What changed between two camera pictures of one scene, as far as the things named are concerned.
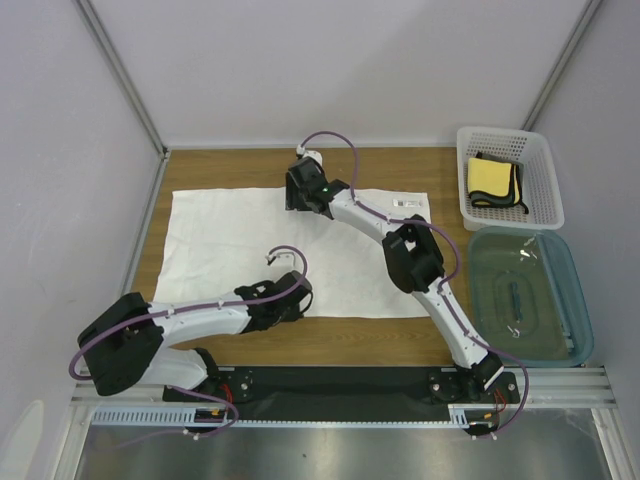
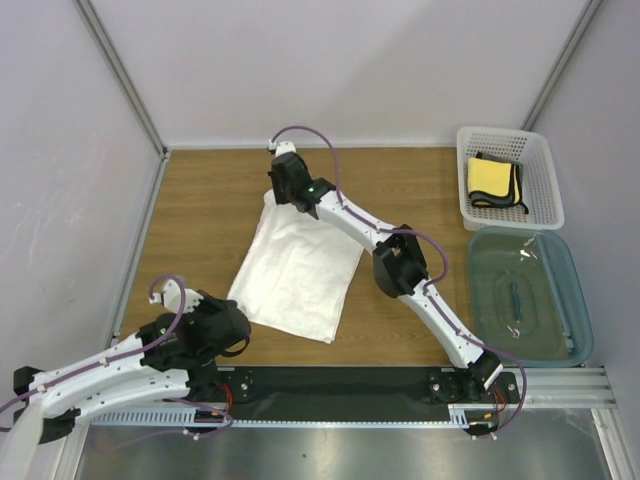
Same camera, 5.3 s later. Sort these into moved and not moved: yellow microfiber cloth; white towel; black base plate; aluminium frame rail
Moved: white towel
Not moved: black base plate; yellow microfiber cloth; aluminium frame rail
